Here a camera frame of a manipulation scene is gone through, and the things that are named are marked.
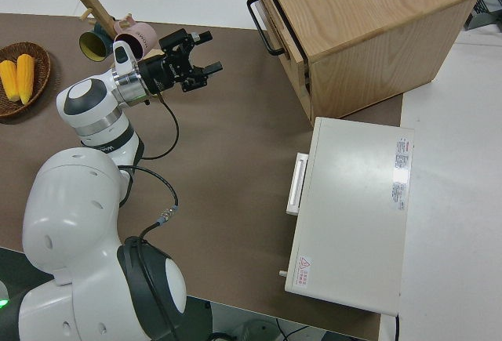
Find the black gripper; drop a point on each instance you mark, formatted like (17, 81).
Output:
(164, 72)

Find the light wooden drawer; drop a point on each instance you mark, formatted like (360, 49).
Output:
(277, 23)

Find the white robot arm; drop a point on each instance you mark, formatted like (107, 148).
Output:
(74, 207)

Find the light wooden drawer cabinet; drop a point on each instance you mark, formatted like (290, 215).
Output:
(364, 23)

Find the pink mug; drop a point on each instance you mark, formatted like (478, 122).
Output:
(139, 37)

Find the brown table mat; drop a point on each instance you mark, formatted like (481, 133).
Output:
(235, 141)

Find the dark blue mug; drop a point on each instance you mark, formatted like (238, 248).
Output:
(92, 45)

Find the wooden mug tree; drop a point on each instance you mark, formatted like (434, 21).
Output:
(94, 4)

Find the brown wicker basket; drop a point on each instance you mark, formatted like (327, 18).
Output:
(41, 66)

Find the yellow corn cob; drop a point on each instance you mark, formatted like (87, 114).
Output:
(25, 78)
(8, 80)

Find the white toaster oven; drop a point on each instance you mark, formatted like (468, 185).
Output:
(353, 207)

